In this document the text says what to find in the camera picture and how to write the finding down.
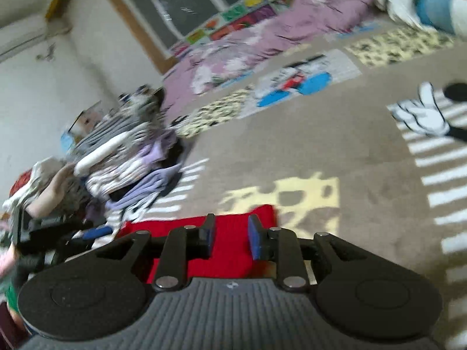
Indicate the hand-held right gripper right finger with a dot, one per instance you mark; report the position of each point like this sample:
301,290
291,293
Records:
255,240

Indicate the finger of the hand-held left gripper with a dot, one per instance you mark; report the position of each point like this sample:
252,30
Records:
97,232

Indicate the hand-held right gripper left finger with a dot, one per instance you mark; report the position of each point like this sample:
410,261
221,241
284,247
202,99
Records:
208,237

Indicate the red knit sweater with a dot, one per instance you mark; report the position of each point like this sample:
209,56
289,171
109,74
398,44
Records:
233,240

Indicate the person's left forearm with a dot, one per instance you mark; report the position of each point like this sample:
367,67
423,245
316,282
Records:
12,297

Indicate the beige knit folded clothes stack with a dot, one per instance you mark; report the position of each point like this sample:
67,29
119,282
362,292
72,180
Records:
43,189

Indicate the grey towel folded clothes stack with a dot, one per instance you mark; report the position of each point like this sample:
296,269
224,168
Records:
127,167

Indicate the red patterned item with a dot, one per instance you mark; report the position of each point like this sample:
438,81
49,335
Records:
20,182

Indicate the blue plastic packet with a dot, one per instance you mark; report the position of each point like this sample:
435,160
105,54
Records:
67,142

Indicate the cartoon mouse printed blanket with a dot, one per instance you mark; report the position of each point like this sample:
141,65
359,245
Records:
328,160

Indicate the cardboard box with bow print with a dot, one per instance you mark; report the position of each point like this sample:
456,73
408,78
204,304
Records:
89,120

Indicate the white air conditioner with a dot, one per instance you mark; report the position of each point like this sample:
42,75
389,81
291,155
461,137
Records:
18,38

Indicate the purple floral duvet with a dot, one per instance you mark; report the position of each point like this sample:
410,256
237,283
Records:
273,32

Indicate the colourful picture headboard panel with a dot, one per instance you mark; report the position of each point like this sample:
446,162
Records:
237,11

